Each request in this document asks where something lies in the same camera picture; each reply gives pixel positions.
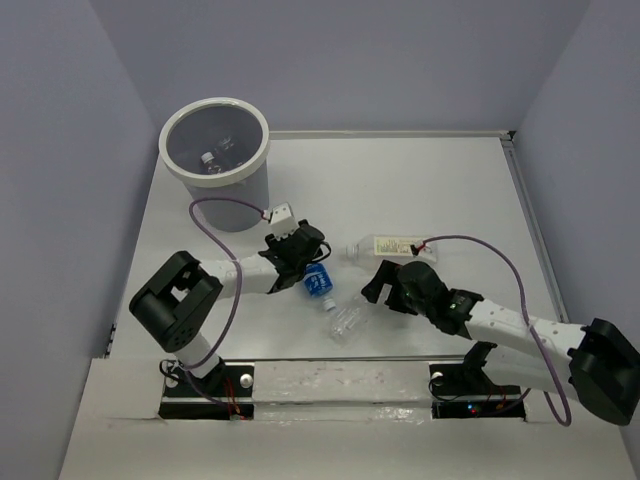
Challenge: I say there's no clear crushed bottle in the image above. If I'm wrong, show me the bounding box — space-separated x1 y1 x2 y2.
327 296 369 344

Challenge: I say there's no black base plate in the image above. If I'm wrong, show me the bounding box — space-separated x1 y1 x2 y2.
158 360 255 421
428 363 526 420

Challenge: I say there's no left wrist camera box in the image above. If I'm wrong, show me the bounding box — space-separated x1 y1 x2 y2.
266 202 298 240

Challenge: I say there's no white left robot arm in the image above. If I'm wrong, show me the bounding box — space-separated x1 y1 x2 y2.
129 220 331 397

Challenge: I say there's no clear bottle cream label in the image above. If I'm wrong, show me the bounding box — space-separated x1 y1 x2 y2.
344 234 438 266

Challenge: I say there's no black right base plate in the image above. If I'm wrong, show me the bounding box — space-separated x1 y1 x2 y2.
428 363 526 420

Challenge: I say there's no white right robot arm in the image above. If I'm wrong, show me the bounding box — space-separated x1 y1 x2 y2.
361 261 639 426

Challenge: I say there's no blue label bottle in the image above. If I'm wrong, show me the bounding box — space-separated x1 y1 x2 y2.
302 263 337 312
213 135 251 172

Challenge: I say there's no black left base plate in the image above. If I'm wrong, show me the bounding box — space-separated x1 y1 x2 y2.
158 360 255 421

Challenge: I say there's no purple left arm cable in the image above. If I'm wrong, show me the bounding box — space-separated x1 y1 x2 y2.
184 198 269 409

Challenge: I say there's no white round plastic bin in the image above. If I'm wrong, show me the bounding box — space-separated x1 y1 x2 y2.
158 97 270 232

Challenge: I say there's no clear unlabelled bottle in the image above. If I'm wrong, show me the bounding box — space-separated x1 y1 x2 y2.
200 152 225 175

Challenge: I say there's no blue label bottle front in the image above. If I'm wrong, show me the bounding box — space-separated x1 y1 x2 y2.
213 135 251 172

